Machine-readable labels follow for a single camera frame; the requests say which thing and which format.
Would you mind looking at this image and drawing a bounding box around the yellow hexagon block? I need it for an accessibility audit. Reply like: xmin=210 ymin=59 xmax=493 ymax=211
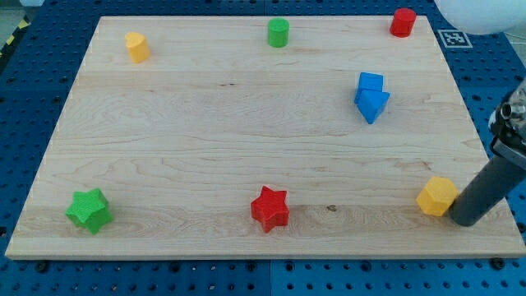
xmin=416 ymin=176 xmax=459 ymax=216

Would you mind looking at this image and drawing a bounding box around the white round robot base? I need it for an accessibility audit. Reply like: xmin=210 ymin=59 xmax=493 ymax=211
xmin=434 ymin=0 xmax=525 ymax=35

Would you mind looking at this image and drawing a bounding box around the red star block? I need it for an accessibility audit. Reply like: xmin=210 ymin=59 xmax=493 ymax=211
xmin=251 ymin=186 xmax=290 ymax=234

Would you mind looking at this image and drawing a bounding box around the green star block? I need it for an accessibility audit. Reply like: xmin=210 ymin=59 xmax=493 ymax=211
xmin=65 ymin=188 xmax=113 ymax=234

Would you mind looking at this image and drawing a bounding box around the wooden board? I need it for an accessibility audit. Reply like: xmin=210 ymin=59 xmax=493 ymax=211
xmin=6 ymin=16 xmax=525 ymax=261

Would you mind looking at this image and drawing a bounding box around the blue triangle block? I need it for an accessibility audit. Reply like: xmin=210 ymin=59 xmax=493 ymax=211
xmin=356 ymin=90 xmax=390 ymax=124

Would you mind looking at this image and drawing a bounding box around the green cylinder block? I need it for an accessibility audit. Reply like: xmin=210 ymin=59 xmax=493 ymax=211
xmin=267 ymin=17 xmax=289 ymax=48

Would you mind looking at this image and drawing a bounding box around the blue cube block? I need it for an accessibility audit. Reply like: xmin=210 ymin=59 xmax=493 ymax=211
xmin=354 ymin=72 xmax=384 ymax=104

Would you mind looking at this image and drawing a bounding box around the yellow heart block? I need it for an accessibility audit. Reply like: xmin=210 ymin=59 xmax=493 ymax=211
xmin=125 ymin=31 xmax=150 ymax=63

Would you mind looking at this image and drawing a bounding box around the red cylinder block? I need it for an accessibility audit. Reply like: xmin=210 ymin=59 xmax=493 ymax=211
xmin=390 ymin=7 xmax=417 ymax=38

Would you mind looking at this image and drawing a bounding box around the white fiducial marker tag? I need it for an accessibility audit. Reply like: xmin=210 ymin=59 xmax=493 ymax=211
xmin=437 ymin=30 xmax=473 ymax=49

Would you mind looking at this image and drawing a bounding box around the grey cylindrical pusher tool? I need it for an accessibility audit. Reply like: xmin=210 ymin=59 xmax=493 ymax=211
xmin=449 ymin=155 xmax=525 ymax=226

